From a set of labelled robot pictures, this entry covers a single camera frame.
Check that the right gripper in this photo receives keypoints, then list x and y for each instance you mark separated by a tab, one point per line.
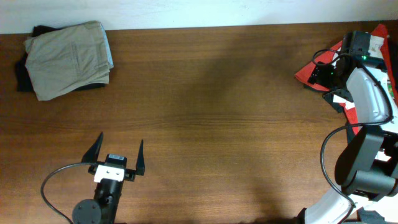
320	75

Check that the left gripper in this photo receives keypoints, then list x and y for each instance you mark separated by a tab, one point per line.
92	155

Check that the khaki shorts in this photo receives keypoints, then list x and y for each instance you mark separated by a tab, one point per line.
64	60

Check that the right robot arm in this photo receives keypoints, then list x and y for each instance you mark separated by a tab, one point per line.
364	181

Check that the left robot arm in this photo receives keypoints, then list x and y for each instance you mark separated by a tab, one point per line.
102	208

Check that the white shirt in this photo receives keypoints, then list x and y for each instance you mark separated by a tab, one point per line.
375	44

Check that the black garment under pile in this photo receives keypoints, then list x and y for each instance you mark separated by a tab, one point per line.
341	105

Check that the folded black garment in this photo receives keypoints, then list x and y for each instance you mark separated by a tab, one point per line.
23	80

